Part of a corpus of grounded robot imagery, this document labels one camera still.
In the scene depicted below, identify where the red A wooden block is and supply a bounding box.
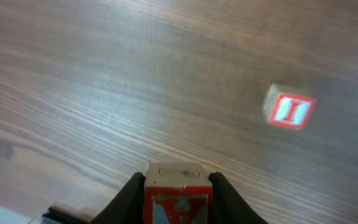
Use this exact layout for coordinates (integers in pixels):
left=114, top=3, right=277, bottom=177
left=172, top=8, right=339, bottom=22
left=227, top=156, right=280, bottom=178
left=144, top=162, right=214, bottom=224

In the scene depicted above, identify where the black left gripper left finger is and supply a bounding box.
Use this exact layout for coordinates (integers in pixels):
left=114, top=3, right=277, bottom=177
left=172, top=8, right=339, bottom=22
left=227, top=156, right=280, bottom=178
left=90, top=172, right=145, bottom=224

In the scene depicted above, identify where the red I wooden block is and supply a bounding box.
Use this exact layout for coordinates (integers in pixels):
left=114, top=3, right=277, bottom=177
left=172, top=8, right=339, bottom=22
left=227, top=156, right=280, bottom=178
left=262, top=83, right=317, bottom=130

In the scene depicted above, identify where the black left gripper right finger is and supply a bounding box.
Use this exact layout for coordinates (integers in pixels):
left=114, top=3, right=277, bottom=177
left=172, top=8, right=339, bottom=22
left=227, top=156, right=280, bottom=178
left=208, top=172, right=267, bottom=224

